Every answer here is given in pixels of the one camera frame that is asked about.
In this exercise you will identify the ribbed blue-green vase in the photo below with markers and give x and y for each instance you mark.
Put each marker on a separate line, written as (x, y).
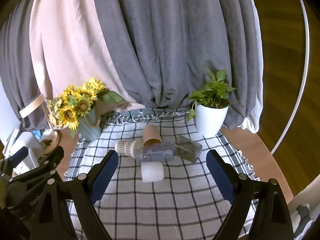
(90, 130)

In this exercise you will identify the dark transparent square cup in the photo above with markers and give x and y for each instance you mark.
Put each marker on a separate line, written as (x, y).
(187, 150)

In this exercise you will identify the white curved pipe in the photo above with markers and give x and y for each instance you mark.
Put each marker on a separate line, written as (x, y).
(305, 55)

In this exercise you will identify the artificial sunflower bouquet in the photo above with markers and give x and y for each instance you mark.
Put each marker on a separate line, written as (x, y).
(82, 105)

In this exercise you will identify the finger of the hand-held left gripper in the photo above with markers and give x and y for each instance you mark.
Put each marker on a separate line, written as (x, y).
(51, 161)
(17, 156)

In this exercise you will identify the white desk lamp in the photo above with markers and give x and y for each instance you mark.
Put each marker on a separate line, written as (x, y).
(31, 105)

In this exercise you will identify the small dried flower bunch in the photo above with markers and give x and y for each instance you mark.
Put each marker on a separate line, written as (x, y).
(53, 112)

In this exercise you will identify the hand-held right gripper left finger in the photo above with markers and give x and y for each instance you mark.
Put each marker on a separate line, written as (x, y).
(105, 175)

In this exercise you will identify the grey curtain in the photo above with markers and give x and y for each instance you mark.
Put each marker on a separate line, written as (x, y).
(175, 42)
(15, 67)

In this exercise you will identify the white appliance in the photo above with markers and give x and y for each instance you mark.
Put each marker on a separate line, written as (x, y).
(27, 140)

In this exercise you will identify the white frosted cup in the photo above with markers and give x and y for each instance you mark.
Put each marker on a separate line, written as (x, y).
(152, 172)

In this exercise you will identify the checkered white tablecloth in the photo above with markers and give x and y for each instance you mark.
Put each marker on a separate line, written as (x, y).
(175, 200)

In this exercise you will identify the white patterned cup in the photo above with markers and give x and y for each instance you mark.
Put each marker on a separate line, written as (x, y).
(126, 147)

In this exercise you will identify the round wooden holder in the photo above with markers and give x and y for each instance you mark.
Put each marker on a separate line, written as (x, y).
(53, 142)

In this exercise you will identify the white furniture piece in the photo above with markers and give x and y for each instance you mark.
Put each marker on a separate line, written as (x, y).
(301, 196)

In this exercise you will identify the brown paper cup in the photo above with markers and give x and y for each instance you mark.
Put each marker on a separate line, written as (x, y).
(151, 133)

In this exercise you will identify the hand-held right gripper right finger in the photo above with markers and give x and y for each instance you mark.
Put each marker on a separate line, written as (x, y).
(221, 177)

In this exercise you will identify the pink curtain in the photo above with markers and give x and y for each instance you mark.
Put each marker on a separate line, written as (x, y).
(70, 42)

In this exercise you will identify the green plant in white pot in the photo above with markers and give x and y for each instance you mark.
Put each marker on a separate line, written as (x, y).
(210, 120)

